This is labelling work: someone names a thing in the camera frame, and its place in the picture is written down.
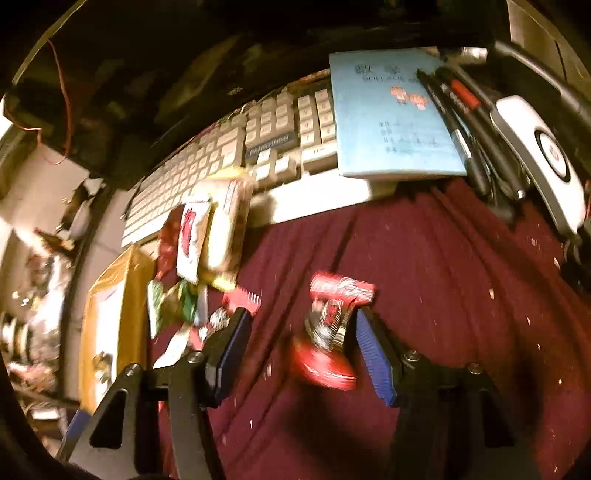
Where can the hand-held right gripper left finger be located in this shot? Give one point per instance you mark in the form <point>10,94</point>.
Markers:
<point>231,346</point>

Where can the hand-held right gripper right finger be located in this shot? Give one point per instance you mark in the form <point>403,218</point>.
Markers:
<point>374,355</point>

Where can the red picture snack packet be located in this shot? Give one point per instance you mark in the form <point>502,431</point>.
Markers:
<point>242,299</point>

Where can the yellow-green snack packet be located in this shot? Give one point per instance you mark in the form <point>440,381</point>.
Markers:
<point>184,300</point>

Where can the red black snack packet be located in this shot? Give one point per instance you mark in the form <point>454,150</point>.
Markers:
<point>339,288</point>

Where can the green snack packet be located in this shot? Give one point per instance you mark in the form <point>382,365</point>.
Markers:
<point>156,304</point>

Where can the gold cardboard box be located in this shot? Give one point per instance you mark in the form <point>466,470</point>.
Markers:
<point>115,318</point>

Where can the beige bread packet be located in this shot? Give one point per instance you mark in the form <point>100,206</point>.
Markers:
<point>226,226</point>

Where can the white red-print snack packet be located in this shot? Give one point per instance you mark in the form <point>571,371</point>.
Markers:
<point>189,240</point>

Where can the beige grey keyboard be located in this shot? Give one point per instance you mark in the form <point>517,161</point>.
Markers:
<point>198,166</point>

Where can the light blue booklet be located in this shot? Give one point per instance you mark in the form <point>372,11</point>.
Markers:
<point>392,138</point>

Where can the white grey handheld device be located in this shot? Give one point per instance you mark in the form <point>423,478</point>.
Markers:
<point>540,157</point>

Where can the red black marker pen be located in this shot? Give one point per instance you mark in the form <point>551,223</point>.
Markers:
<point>464,94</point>

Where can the black monitor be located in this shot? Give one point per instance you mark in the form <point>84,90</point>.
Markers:
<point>184,69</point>

